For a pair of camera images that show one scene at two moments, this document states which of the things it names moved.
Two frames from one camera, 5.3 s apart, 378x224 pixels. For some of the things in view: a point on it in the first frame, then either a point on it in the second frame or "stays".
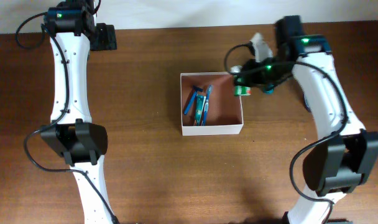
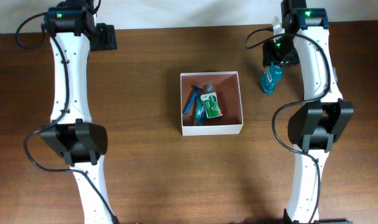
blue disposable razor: (195, 89) stays
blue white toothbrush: (210, 89) stays
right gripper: (255, 78) to (270, 56)
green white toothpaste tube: (200, 101) stays
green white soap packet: (242, 90) to (211, 104)
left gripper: (109, 41) stays
